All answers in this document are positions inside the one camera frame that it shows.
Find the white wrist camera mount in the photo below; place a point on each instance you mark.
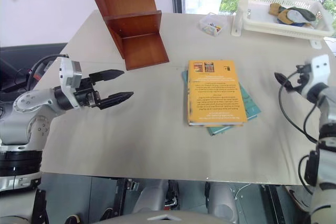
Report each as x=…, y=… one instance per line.
x=319, y=68
x=68, y=73

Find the white plastic basket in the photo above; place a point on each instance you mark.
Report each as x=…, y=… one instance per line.
x=260, y=11

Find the teal book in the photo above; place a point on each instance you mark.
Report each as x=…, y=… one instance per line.
x=249, y=104

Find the wooden bookshelf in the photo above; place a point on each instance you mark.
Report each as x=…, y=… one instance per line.
x=134, y=32

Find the grey rounded shape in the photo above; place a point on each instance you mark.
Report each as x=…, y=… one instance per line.
x=223, y=200
x=155, y=195

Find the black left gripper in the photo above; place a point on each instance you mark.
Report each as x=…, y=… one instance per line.
x=86, y=94

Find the small clear plastic box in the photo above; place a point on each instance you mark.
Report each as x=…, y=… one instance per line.
x=212, y=24

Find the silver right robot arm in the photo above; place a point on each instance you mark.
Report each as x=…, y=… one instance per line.
x=326, y=119

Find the black equipment behind table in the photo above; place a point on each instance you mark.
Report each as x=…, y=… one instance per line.
x=15, y=61

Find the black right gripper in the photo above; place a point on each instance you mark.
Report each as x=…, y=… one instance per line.
x=304, y=77

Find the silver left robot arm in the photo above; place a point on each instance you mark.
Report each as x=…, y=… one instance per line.
x=29, y=100

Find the yellow book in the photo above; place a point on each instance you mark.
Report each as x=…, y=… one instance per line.
x=215, y=95

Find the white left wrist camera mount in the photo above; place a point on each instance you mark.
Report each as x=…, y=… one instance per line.
x=68, y=73

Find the grey robot chest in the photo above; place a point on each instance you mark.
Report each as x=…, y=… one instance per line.
x=162, y=217

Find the white basket stand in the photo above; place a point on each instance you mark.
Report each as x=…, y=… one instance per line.
x=237, y=27

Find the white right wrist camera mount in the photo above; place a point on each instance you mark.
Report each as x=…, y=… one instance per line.
x=319, y=68

